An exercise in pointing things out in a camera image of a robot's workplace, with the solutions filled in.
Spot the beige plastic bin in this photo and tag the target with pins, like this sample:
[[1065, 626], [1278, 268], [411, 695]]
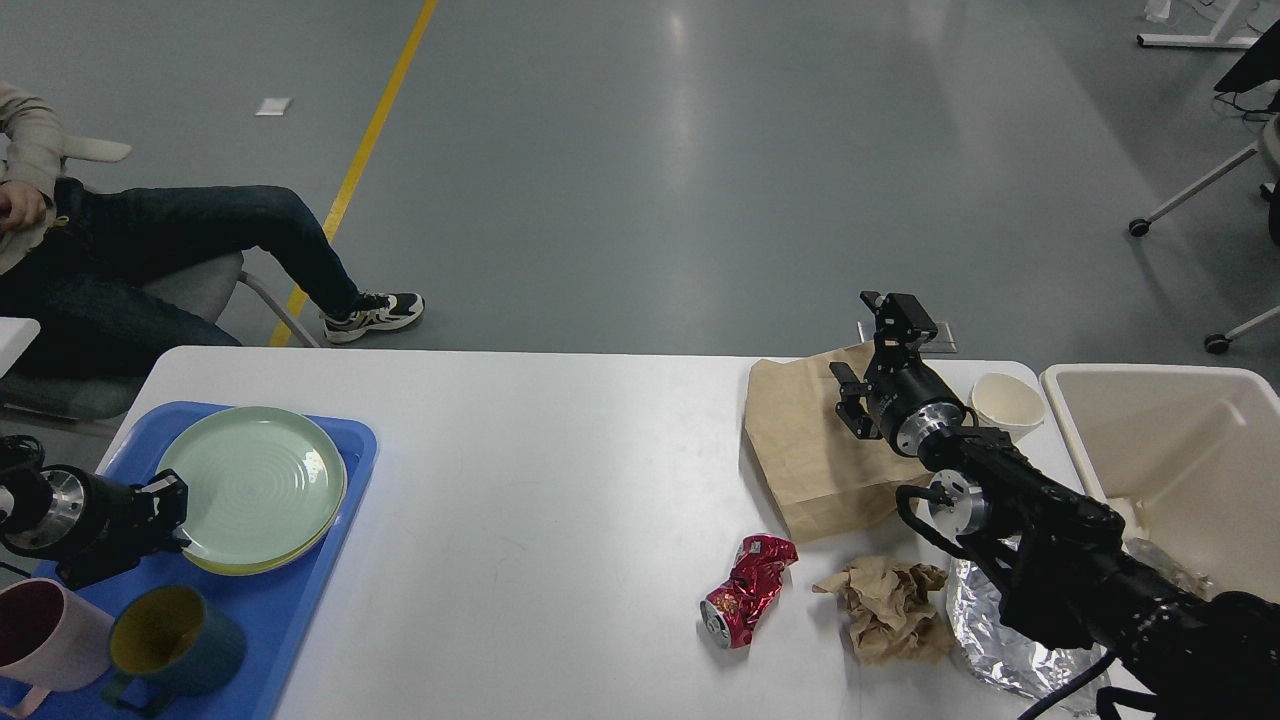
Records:
[[1189, 455]]

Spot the crumpled brown paper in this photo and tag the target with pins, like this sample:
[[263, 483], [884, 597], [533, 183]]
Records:
[[891, 610]]

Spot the yellow plate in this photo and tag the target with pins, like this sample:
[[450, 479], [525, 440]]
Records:
[[254, 568]]

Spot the seated person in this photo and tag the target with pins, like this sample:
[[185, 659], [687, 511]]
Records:
[[36, 137]]

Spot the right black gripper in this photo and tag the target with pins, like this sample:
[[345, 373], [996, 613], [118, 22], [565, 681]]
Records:
[[901, 400]]

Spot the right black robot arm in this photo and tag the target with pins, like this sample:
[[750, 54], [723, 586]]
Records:
[[1055, 556]]

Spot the blue plastic tray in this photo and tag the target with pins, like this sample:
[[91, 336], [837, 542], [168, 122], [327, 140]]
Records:
[[273, 608]]

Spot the foil trash in bin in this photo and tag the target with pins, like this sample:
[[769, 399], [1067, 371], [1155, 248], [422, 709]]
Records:
[[1169, 568]]

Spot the dark teal mug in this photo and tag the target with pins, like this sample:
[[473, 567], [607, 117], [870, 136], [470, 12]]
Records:
[[170, 642]]

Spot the crumpled aluminium foil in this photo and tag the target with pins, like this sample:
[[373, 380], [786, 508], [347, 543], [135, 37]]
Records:
[[996, 655]]

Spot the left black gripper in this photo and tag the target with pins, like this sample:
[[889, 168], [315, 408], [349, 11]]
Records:
[[90, 528]]

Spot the pink mug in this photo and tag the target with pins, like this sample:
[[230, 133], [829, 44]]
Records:
[[52, 641]]

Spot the white paper cup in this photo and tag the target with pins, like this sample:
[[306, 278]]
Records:
[[1003, 402]]

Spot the light green plate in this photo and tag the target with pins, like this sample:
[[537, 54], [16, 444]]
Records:
[[257, 479]]

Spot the crushed red can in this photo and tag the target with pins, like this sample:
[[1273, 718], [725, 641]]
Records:
[[732, 610]]

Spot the brown paper bag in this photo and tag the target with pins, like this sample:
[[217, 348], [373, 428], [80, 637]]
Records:
[[823, 479]]

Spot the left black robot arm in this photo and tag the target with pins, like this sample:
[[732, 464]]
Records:
[[27, 453]]

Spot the white desk leg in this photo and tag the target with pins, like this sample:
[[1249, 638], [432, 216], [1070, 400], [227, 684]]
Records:
[[1229, 29]]

